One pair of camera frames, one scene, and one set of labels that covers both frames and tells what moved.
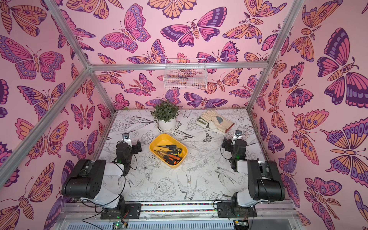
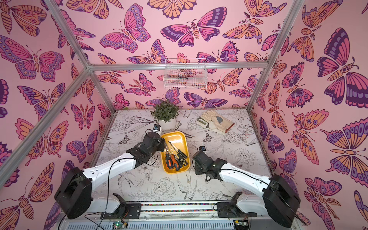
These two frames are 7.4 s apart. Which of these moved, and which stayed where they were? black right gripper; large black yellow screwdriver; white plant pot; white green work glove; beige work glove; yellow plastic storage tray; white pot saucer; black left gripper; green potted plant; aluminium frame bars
Moved: large black yellow screwdriver; black right gripper; black left gripper; yellow plastic storage tray
Stayed: white plant pot; green potted plant; beige work glove; white green work glove; aluminium frame bars; white pot saucer
